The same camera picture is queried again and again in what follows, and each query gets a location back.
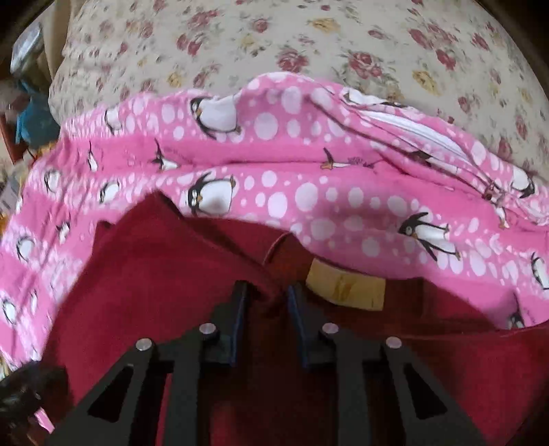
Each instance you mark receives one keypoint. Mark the blue plastic bag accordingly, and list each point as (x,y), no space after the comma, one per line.
(36,120)

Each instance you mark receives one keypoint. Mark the shiny silver bag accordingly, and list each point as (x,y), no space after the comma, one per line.
(28,49)

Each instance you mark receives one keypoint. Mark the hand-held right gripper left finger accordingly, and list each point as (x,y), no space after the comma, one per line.
(240,326)

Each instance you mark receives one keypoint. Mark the floral quilt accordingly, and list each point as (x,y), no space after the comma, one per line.
(300,38)

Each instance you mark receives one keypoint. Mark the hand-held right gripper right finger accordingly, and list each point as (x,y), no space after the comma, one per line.
(302,330)

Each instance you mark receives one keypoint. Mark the dark red small garment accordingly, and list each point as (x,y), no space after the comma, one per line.
(150,266)

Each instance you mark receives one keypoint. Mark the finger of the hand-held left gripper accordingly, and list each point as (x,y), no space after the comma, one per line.
(30,394)

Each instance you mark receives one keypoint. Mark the pink penguin print blanket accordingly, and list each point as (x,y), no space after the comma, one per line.
(300,193)

